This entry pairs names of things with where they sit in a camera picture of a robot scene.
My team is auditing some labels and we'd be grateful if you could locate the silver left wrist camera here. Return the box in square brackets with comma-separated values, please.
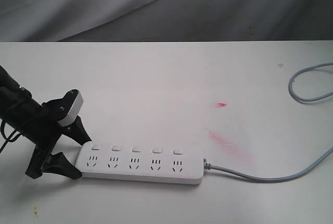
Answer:
[57, 89, 83, 127]

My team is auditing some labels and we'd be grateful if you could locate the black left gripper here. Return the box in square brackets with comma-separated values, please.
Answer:
[15, 97, 91, 180]

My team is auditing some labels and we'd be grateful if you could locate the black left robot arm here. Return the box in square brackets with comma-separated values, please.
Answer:
[1, 68, 91, 179]

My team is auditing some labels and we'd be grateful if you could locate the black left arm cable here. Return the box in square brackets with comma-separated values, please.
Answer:
[0, 88, 47, 154]

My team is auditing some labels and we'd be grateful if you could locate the grey power cable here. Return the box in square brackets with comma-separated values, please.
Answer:
[201, 62, 333, 183]

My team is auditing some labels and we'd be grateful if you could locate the grey backdrop cloth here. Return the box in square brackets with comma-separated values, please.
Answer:
[1, 0, 332, 42]

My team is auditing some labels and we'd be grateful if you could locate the white five-socket power strip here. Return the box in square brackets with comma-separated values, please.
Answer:
[75, 143, 204, 185]

